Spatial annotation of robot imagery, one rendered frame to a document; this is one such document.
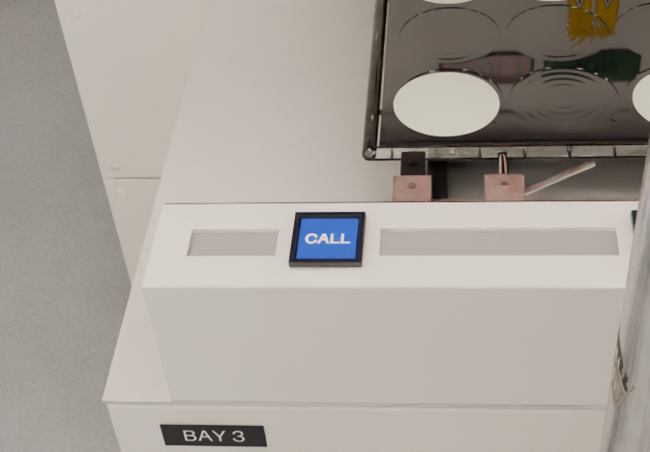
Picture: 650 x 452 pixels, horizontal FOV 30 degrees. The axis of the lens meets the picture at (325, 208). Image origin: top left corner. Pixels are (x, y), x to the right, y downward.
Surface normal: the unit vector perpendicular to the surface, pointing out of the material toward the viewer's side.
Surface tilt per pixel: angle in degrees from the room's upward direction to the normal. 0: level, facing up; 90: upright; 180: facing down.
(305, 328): 90
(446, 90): 1
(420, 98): 1
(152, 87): 90
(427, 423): 90
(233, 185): 0
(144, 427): 90
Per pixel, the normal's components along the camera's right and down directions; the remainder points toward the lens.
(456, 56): -0.08, -0.74
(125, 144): -0.07, 0.68
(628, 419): -0.93, 0.14
